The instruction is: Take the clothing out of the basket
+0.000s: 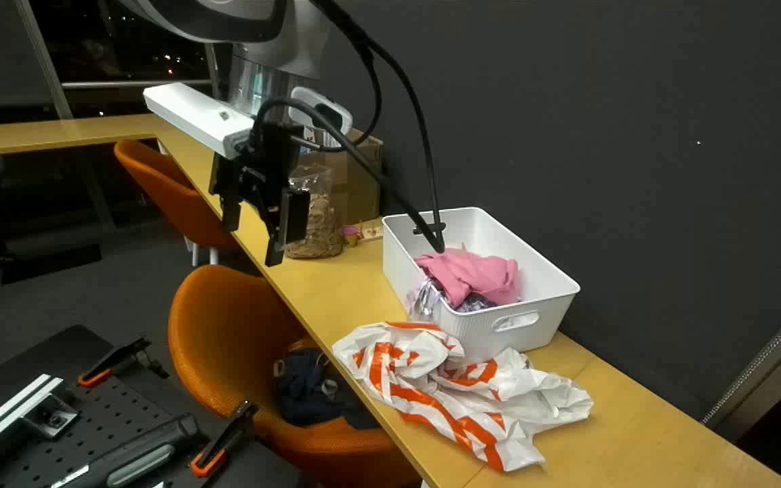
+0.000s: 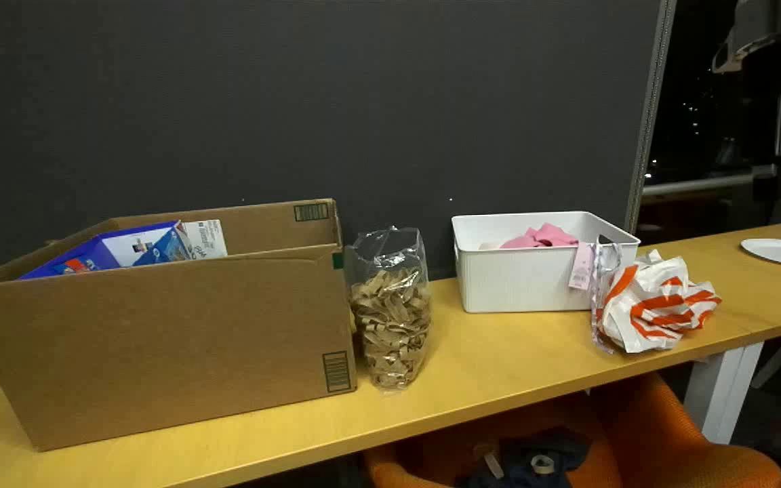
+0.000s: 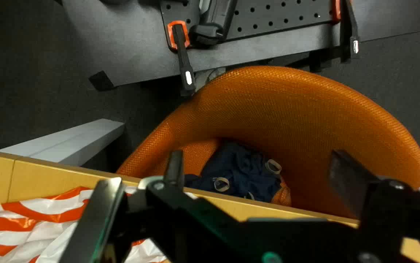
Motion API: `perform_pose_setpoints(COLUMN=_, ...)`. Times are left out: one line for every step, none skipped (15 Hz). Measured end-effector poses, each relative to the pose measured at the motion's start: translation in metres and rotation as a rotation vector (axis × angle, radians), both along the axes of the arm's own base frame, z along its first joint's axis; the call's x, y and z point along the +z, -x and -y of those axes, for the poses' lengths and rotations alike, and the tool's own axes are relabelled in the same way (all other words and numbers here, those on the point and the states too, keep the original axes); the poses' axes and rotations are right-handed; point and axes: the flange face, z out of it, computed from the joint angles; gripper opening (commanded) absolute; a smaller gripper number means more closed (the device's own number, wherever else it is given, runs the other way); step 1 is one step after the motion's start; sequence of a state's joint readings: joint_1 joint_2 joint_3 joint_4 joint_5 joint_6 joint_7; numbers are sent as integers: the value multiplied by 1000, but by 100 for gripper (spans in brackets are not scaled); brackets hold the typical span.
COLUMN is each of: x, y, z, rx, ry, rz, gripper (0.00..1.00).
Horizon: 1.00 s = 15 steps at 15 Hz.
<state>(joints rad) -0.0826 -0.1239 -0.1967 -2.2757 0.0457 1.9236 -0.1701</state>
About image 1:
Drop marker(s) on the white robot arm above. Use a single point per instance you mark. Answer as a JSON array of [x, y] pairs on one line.
[[274, 41]]

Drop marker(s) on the orange black clamp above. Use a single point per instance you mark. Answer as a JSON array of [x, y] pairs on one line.
[[103, 368], [215, 453]]

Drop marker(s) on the purple white checkered cloth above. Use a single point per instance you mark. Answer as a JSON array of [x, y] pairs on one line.
[[427, 299]]

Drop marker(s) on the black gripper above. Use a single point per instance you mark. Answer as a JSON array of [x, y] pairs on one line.
[[261, 178]]

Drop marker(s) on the dark clothing on chair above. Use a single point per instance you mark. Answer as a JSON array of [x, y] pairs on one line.
[[312, 391]]

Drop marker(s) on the orange chair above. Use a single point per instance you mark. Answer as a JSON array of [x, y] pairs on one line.
[[175, 194], [226, 331]]

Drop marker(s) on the black perforated mounting board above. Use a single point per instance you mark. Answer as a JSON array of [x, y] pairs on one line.
[[134, 429]]

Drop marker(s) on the clear jar with snacks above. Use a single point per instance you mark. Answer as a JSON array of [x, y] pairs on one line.
[[314, 178]]

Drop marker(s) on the near orange chair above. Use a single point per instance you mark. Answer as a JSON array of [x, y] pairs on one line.
[[226, 331]]

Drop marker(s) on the far orange chair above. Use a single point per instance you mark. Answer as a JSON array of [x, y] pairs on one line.
[[175, 194]]

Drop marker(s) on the pink garment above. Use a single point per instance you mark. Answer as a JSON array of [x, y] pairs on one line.
[[459, 276]]

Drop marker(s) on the white orange striped garment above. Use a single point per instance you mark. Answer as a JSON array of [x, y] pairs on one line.
[[489, 409]]

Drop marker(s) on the white plastic basket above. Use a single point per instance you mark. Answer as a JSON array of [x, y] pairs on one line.
[[526, 324]]

